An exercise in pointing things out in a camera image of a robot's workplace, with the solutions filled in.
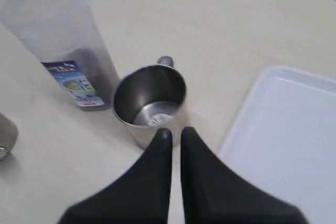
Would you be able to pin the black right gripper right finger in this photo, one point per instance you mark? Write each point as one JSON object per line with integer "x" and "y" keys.
{"x": 213, "y": 193}

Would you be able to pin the white plastic tray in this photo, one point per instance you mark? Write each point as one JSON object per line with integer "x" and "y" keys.
{"x": 283, "y": 140}

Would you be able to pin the clear plastic container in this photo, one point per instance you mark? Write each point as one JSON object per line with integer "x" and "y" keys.
{"x": 63, "y": 35}

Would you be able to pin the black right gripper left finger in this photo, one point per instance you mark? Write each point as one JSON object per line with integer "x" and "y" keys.
{"x": 140, "y": 195}

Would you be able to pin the steel mug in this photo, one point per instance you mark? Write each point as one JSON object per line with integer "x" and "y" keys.
{"x": 9, "y": 135}
{"x": 150, "y": 98}

